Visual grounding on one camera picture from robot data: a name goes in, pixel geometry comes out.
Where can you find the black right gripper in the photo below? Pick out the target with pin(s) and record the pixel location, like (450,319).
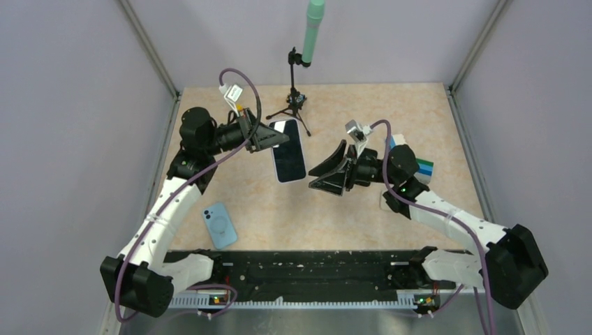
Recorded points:
(333,181)

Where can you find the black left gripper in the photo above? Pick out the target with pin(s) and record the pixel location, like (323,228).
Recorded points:
(266,135)

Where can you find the black smartphone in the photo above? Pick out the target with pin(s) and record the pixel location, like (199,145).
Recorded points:
(289,152)

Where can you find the light blue phone case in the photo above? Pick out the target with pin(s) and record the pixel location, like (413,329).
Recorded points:
(219,226)

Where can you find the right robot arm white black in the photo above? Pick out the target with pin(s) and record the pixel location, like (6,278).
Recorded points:
(505,261)

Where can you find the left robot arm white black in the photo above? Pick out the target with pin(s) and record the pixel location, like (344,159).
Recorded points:
(138,278)

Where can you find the black mini tripod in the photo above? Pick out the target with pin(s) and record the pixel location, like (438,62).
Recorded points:
(295,99)

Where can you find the blue white toy block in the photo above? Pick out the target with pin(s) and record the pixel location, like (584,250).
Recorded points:
(396,140)

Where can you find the green blue grey block stack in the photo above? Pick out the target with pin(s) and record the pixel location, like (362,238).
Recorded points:
(425,172)

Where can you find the mint green microphone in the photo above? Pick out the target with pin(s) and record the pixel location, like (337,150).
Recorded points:
(314,15)

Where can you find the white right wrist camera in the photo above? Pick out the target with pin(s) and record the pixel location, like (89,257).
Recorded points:
(358,132)

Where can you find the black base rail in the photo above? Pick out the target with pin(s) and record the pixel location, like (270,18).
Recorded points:
(313,280)

